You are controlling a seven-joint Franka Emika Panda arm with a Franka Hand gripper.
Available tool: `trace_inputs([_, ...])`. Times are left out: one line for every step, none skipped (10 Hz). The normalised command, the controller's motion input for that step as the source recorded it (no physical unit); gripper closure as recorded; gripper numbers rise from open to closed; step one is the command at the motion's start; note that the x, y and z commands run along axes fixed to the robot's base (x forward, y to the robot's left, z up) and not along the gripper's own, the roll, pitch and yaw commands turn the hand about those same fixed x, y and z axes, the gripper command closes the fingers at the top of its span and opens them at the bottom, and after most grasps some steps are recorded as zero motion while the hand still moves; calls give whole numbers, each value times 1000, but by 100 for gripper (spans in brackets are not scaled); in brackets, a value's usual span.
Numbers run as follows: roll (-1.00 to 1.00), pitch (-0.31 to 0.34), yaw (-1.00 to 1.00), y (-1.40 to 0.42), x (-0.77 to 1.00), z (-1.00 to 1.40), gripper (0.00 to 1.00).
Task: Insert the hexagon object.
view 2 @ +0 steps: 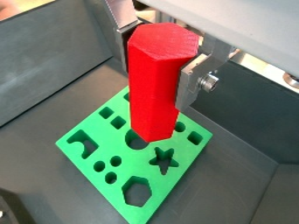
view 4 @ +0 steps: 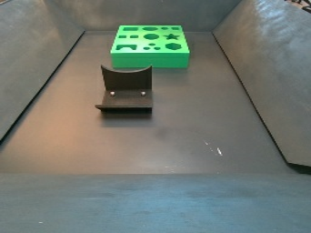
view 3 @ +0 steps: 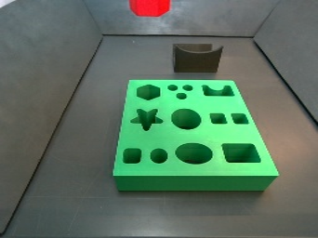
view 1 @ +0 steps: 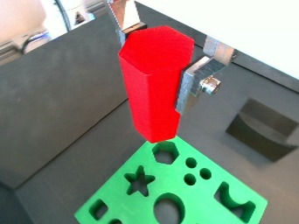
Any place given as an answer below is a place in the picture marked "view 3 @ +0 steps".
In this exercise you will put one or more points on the red hexagon peg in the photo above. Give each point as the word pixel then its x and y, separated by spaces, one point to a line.
pixel 150 8

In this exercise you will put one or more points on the green shape sorter board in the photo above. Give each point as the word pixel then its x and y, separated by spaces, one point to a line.
pixel 188 139

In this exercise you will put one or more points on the dark grey curved holder block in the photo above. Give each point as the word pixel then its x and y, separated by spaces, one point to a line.
pixel 195 58

